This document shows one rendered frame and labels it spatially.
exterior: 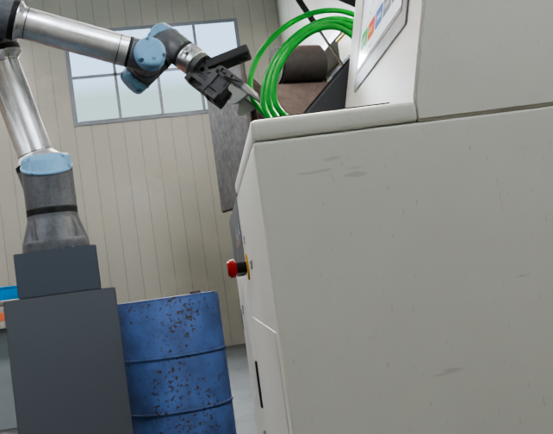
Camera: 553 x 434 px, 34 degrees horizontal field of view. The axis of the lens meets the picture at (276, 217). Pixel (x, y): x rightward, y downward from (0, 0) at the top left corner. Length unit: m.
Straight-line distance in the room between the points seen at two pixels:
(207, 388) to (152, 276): 7.48
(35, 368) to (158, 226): 9.54
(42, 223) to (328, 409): 1.08
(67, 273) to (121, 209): 9.48
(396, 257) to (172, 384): 2.89
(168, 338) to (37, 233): 1.97
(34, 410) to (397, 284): 1.07
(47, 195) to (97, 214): 9.42
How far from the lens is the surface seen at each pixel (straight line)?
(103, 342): 2.04
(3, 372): 3.53
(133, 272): 11.49
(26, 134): 2.29
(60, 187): 2.12
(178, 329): 4.01
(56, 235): 2.09
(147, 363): 4.04
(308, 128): 1.20
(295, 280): 1.18
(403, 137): 1.22
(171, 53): 2.36
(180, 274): 11.52
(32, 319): 2.04
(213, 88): 2.28
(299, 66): 7.77
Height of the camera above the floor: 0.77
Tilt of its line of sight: 4 degrees up
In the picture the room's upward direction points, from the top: 8 degrees counter-clockwise
